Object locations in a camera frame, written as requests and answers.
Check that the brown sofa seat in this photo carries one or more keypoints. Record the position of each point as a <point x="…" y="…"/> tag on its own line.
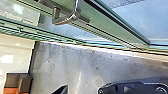
<point x="25" y="83"/>

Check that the orange sofa seat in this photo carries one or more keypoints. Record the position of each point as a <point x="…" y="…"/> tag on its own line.
<point x="9" y="90"/>

